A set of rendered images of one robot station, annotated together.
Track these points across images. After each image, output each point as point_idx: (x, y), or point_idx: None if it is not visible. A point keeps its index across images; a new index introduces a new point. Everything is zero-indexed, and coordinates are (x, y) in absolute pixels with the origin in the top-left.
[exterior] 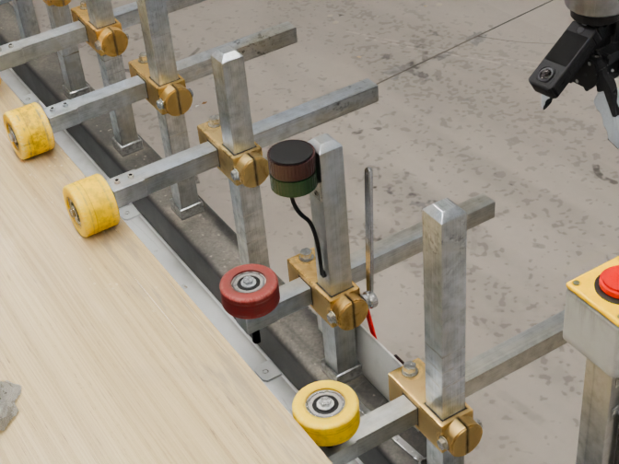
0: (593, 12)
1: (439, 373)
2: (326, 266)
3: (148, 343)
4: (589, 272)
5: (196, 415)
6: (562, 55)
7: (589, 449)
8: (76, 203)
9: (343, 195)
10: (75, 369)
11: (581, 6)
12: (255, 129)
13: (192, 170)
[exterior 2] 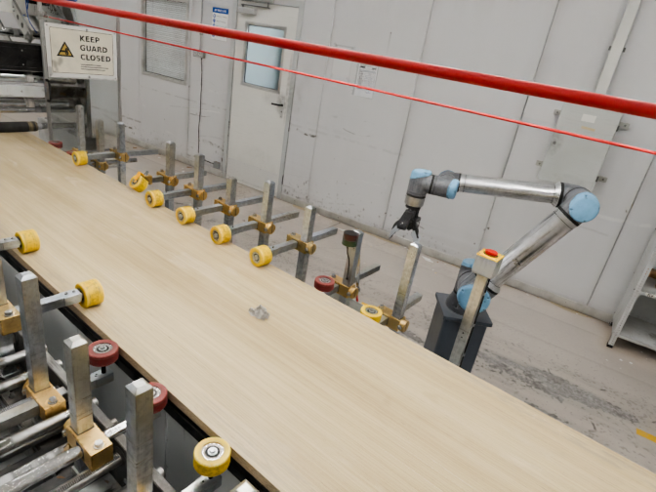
0: (416, 205)
1: (402, 302)
2: (349, 275)
3: (302, 296)
4: (480, 251)
5: (332, 314)
6: (405, 218)
7: (471, 308)
8: (261, 252)
9: (359, 250)
10: (281, 303)
11: (412, 203)
12: None
13: (290, 248)
